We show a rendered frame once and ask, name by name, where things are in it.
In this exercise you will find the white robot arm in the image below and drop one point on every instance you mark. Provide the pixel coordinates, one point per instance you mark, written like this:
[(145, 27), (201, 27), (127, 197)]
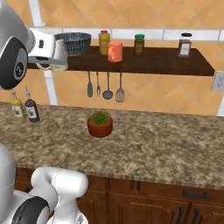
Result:
[(11, 43)]

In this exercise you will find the white wall socket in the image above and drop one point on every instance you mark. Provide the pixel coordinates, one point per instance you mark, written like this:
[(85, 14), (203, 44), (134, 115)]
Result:
[(218, 81)]

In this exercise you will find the grey hanging spatula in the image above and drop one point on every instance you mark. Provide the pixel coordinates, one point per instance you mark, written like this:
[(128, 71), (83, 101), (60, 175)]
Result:
[(89, 89)]

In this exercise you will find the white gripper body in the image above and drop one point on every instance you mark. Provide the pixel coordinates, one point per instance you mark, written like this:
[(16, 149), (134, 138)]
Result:
[(60, 52)]

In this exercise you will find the yellow jar with red lid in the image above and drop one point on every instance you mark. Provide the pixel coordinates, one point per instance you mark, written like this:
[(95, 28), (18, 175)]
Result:
[(103, 42)]

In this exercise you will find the brown wooden cupboard door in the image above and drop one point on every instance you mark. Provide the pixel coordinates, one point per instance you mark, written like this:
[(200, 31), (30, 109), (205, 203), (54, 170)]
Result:
[(211, 214), (145, 211), (94, 201)]

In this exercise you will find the green plant in terracotta pot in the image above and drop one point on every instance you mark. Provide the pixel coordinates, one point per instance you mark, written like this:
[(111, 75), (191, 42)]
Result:
[(100, 127)]

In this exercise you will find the grey hanging fork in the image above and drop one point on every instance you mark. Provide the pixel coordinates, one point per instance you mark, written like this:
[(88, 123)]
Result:
[(98, 87)]

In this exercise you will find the grey hanging slotted turner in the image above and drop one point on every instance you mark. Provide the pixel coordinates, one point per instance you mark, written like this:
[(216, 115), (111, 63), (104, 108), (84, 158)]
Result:
[(120, 94)]

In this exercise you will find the grey hanging ladle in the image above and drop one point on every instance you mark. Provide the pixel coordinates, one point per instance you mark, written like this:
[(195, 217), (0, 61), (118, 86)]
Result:
[(107, 94)]

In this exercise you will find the dark red sauce bottle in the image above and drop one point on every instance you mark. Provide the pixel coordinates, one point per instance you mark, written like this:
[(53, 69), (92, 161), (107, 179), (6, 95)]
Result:
[(31, 110)]

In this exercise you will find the yellow oil bottle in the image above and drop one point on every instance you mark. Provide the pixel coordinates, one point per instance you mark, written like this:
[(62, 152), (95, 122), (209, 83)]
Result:
[(17, 110)]

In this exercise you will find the brown wooden drawer front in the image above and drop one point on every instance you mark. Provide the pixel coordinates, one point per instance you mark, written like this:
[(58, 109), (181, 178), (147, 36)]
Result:
[(22, 178), (163, 191)]

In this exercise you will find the grey patterned bowl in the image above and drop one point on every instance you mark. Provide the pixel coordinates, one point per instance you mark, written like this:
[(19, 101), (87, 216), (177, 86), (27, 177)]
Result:
[(76, 43)]

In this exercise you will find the green jar with green lid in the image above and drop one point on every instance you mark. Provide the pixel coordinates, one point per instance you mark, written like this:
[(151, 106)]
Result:
[(139, 45)]

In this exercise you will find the orange mug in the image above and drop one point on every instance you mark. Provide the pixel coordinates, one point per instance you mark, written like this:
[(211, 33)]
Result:
[(115, 52)]

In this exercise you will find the brown jar with black lid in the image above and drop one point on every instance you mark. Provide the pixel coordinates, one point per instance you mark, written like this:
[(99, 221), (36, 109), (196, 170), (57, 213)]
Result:
[(185, 45)]

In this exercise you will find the dark wooden wall shelf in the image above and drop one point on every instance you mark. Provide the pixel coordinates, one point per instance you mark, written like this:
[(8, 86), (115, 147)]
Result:
[(151, 62)]

